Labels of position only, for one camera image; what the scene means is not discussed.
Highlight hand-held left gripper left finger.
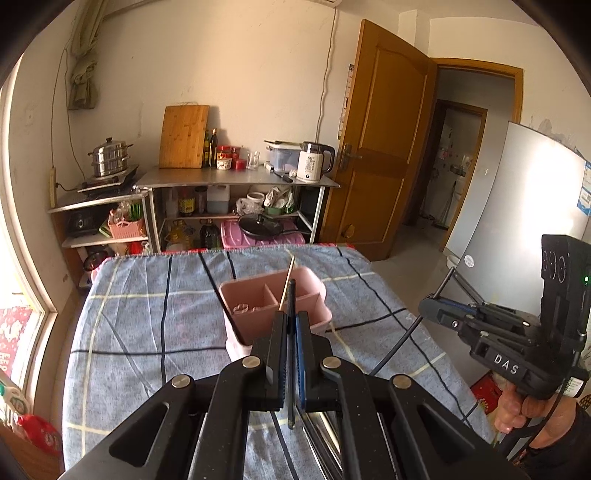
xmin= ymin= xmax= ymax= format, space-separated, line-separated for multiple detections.
xmin=60 ymin=311 xmax=288 ymax=480

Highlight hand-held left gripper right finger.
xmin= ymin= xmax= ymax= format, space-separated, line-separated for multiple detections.
xmin=295 ymin=311 xmax=527 ymax=480

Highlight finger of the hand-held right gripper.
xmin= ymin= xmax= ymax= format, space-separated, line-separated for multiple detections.
xmin=433 ymin=296 xmax=541 ymax=326
xmin=418 ymin=298 xmax=539 ymax=343

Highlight pink utensil caddy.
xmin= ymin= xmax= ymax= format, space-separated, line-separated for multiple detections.
xmin=218 ymin=266 xmax=333 ymax=358

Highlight light wooden chopstick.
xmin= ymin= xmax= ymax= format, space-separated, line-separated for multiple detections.
xmin=278 ymin=257 xmax=296 ymax=310

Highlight person's right forearm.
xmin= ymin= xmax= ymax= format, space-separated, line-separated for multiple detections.
xmin=499 ymin=406 xmax=591 ymax=480

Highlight person's right hand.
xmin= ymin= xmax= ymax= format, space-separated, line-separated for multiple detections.
xmin=492 ymin=387 xmax=577 ymax=446

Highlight red plastic crate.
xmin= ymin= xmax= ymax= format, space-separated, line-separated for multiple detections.
xmin=470 ymin=371 xmax=505 ymax=419

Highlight grey refrigerator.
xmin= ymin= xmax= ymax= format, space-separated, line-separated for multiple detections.
xmin=443 ymin=120 xmax=591 ymax=324

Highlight pink plastic basin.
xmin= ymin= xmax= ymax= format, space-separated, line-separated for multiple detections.
xmin=220 ymin=219 xmax=307 ymax=250

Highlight black lidded frying pan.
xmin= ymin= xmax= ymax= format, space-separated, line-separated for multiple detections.
xmin=237 ymin=213 xmax=285 ymax=240

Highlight blue plaid blanket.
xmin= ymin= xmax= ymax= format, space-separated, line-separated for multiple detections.
xmin=60 ymin=244 xmax=498 ymax=480

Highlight crumpled plastic bags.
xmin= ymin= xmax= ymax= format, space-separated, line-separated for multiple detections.
xmin=265 ymin=186 xmax=297 ymax=216

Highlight yellow cooking oil bottle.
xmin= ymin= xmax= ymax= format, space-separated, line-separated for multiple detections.
xmin=165 ymin=220 xmax=193 ymax=253

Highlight white plastic jerrycan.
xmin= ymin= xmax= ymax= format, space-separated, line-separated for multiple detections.
xmin=206 ymin=184 xmax=230 ymax=214

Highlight metal kitchen shelf rack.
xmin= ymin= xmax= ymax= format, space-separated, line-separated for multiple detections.
xmin=133 ymin=167 xmax=341 ymax=254

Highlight white electric kettle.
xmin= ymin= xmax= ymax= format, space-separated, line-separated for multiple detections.
xmin=295 ymin=141 xmax=336 ymax=184

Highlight wooden door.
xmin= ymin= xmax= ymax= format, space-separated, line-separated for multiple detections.
xmin=318 ymin=19 xmax=439 ymax=262

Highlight clear lidded plastic container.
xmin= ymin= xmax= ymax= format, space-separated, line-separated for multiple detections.
xmin=264 ymin=140 xmax=304 ymax=169

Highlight pink plastic basket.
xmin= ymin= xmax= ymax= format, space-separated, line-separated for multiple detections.
xmin=108 ymin=216 xmax=147 ymax=240

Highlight wooden cutting board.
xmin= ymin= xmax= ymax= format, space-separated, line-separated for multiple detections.
xmin=159 ymin=104 xmax=210 ymax=169

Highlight black kitchen appliance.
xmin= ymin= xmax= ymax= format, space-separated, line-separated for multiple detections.
xmin=68 ymin=213 xmax=98 ymax=237

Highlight steel side shelf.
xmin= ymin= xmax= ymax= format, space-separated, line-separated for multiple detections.
xmin=47 ymin=188 xmax=151 ymax=250

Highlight black induction cooker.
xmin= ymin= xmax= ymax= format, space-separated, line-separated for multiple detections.
xmin=77 ymin=165 xmax=140 ymax=194

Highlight red plastic bag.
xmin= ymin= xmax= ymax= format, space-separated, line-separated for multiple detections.
xmin=17 ymin=414 xmax=62 ymax=457

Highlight steel steamer pot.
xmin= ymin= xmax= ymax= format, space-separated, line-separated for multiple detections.
xmin=89 ymin=137 xmax=135 ymax=178

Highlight hanging green cloth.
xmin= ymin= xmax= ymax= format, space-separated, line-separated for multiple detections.
xmin=68 ymin=0 xmax=110 ymax=111

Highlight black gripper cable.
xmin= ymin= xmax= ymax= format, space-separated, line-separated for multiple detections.
xmin=496 ymin=390 xmax=566 ymax=459

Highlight wall calendar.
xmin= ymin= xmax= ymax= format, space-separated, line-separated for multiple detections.
xmin=338 ymin=64 xmax=354 ymax=140

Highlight wooden door frame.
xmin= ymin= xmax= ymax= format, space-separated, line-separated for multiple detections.
xmin=416 ymin=57 xmax=525 ymax=232

